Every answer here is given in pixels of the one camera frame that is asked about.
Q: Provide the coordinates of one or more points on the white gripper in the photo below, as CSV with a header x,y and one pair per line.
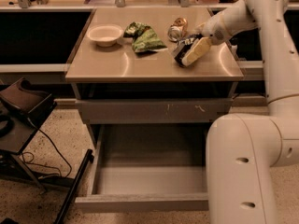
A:
x,y
215,28

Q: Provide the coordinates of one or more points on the blue chip bag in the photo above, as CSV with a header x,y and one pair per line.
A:
x,y
183,46

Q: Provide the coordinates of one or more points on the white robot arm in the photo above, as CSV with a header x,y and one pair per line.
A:
x,y
242,148

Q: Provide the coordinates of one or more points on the green chip bag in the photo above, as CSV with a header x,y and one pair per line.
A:
x,y
144,38

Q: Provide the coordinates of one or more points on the closed grey top drawer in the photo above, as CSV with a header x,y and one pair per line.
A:
x,y
135,111

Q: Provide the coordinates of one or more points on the grey drawer cabinet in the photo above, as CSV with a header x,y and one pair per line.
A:
x,y
118,73

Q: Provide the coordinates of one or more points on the open grey middle drawer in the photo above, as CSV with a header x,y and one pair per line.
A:
x,y
148,167

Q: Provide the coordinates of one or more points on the crushed gold soda can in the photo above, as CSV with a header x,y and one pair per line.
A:
x,y
177,29

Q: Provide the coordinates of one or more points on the white bowl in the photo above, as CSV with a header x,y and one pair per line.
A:
x,y
105,35

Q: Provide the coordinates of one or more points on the black floor bar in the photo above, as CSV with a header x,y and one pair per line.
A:
x,y
88,158

